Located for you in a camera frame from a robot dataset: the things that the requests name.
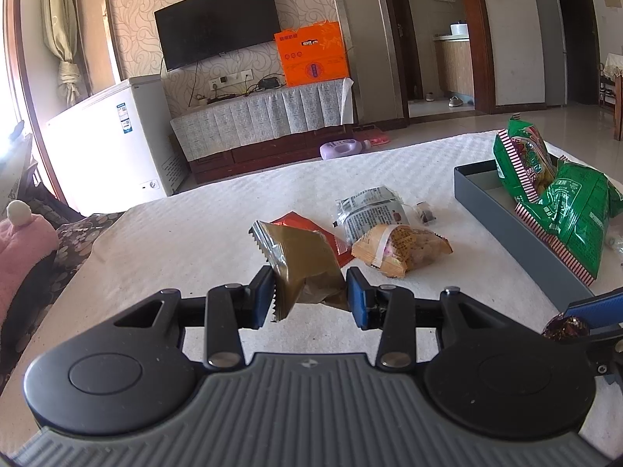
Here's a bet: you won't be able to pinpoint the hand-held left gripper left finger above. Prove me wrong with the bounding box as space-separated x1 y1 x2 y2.
113 265 277 369

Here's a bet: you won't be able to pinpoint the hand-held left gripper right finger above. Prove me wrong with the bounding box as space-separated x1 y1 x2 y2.
345 267 507 369

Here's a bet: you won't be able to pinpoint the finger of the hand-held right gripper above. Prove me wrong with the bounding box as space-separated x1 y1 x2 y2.
586 325 623 375
565 289 623 332

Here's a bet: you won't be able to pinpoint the brown candy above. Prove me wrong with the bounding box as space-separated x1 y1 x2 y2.
542 315 591 344

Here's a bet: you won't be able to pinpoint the olive snack packet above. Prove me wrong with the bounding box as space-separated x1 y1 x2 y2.
250 220 352 323

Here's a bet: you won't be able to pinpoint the orange snack packet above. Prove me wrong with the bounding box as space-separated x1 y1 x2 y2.
270 211 361 268

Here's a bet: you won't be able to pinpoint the yellow bread snack packet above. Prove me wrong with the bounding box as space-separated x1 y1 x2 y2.
351 224 453 279

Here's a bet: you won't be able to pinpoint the silver snack packet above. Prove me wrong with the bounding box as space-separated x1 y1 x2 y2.
335 186 414 245

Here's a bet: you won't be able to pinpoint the green chip bag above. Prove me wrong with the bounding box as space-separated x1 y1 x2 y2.
515 158 611 287

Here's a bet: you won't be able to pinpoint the striped prawn cracker bag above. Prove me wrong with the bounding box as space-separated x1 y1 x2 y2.
493 118 568 205

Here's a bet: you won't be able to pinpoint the dark grey cardboard box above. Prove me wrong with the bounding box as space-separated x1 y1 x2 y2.
454 158 623 309

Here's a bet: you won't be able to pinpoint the dark wooden TV cabinet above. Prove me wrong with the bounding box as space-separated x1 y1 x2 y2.
187 124 356 184

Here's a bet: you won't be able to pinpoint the purple bottle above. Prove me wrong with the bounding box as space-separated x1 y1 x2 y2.
319 139 371 160

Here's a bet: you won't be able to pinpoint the red slippers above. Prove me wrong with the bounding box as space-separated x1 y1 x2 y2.
353 126 391 147

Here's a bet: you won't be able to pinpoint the sideboard with white cloth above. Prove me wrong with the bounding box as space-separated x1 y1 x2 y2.
169 77 355 161

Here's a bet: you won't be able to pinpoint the white chest freezer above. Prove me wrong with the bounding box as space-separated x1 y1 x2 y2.
46 75 188 217

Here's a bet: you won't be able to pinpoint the side table with lace cloth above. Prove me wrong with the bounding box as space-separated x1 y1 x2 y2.
598 51 623 142

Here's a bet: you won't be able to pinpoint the orange gift box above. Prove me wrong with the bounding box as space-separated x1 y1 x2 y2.
274 20 351 87

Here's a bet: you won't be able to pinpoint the pink plush hat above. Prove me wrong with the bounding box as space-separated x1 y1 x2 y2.
0 199 59 297

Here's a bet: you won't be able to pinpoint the wooden kitchen counter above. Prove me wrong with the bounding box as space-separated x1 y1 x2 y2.
433 34 475 98

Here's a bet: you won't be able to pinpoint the grey refrigerator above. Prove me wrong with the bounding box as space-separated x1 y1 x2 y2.
533 0 569 108

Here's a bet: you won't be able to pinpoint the beige tied curtain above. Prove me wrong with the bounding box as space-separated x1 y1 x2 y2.
41 0 93 107

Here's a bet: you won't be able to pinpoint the black wall television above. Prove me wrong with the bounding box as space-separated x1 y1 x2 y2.
154 0 282 71

